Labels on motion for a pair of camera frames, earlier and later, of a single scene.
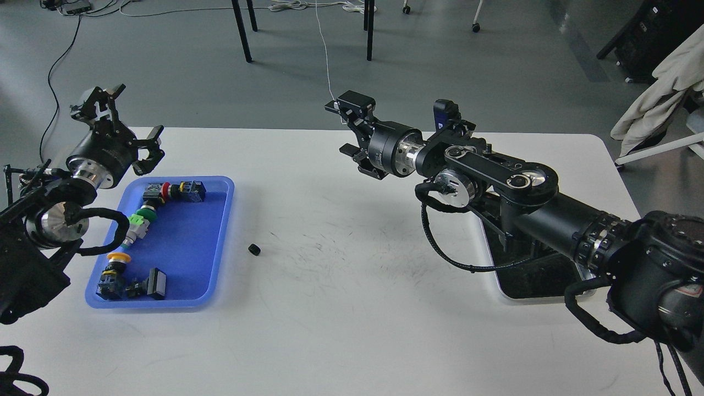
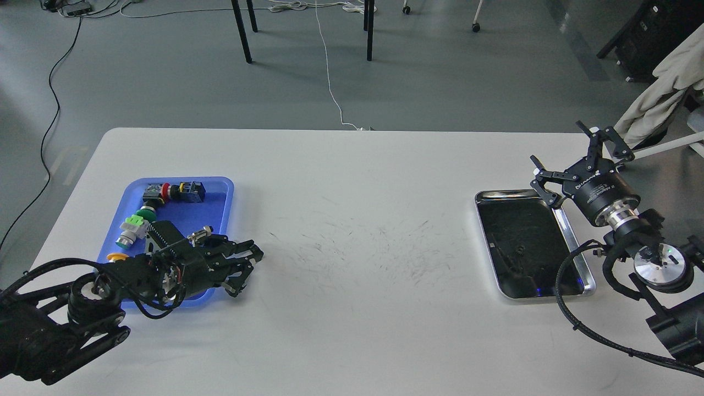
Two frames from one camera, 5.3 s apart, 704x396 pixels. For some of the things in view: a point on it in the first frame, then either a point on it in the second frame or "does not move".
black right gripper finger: (361, 157) -> (597, 139)
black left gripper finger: (153, 143) -> (234, 284)
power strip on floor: (76, 7) does not move
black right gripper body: (393, 148) -> (599, 188)
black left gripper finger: (99, 100) -> (248, 246)
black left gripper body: (103, 158) -> (179, 267)
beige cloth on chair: (652, 110) does not move
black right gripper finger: (358, 108) -> (543, 176)
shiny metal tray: (526, 274) does not move
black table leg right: (368, 17) does not move
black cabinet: (658, 26) does not move
